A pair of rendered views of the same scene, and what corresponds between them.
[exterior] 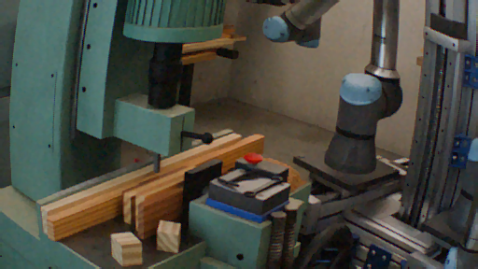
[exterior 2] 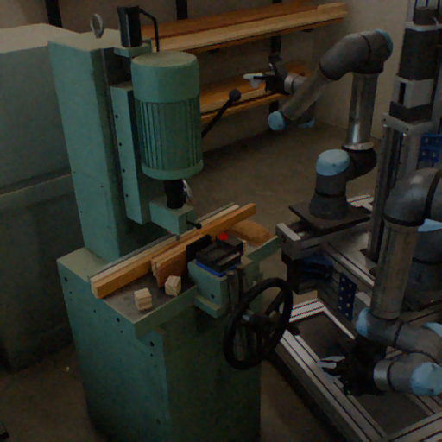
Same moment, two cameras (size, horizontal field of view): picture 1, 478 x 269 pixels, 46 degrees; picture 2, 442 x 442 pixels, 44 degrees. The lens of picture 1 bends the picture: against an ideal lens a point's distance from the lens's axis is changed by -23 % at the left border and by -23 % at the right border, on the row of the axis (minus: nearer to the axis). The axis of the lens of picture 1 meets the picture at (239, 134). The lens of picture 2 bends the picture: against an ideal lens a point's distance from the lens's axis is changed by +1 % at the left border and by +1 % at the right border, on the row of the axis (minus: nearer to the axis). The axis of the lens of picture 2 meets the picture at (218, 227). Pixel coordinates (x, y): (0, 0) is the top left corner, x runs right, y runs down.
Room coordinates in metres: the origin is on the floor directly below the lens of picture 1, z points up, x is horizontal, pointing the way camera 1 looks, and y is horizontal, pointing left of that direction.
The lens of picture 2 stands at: (-0.21, -0.36, 1.83)
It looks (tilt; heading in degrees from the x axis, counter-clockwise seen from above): 31 degrees down; 15
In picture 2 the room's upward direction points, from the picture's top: 2 degrees counter-clockwise
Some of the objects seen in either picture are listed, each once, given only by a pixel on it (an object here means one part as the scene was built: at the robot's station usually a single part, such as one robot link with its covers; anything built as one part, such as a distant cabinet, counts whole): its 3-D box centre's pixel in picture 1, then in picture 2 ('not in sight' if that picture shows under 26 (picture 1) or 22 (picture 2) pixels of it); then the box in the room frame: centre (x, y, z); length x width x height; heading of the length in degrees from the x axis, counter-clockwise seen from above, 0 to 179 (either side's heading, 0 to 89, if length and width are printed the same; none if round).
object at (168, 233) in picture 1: (168, 236); (173, 286); (0.95, 0.09, 0.92); 0.04 x 0.03 x 0.04; 0
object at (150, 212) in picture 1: (183, 204); (188, 261); (1.06, 0.08, 0.93); 0.24 x 0.01 x 0.06; 150
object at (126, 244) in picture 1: (126, 249); (142, 299); (0.87, 0.15, 0.92); 0.04 x 0.04 x 0.04; 39
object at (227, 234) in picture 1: (246, 226); (220, 274); (1.04, -0.03, 0.92); 0.15 x 0.13 x 0.09; 150
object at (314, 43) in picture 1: (304, 28); (302, 113); (1.92, -0.15, 1.12); 0.11 x 0.08 x 0.11; 144
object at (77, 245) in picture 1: (201, 233); (201, 274); (1.08, 0.05, 0.87); 0.61 x 0.30 x 0.06; 150
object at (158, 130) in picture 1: (151, 126); (173, 216); (1.15, 0.15, 1.03); 0.14 x 0.07 x 0.09; 60
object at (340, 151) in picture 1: (354, 145); (329, 198); (1.67, -0.30, 0.87); 0.15 x 0.15 x 0.10
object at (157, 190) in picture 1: (172, 200); (182, 259); (1.06, 0.10, 0.94); 0.18 x 0.02 x 0.07; 150
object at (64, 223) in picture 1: (162, 184); (184, 245); (1.16, 0.12, 0.92); 0.67 x 0.02 x 0.04; 150
